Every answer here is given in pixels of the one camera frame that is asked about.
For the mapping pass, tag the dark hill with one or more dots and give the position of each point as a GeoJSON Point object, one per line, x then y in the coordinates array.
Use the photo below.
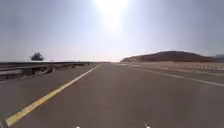
{"type": "Point", "coordinates": [170, 56]}

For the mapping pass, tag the grey metal guardrail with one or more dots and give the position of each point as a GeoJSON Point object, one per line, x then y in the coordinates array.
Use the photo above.
{"type": "Point", "coordinates": [23, 68]}

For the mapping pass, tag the dark round tree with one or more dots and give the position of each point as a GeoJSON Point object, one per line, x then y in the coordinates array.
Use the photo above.
{"type": "Point", "coordinates": [37, 56]}

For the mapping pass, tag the white painted line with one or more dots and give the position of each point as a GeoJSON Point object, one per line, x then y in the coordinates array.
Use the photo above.
{"type": "Point", "coordinates": [186, 78]}

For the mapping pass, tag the grey asphalt road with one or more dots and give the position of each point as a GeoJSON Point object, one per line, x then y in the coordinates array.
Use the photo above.
{"type": "Point", "coordinates": [120, 93]}

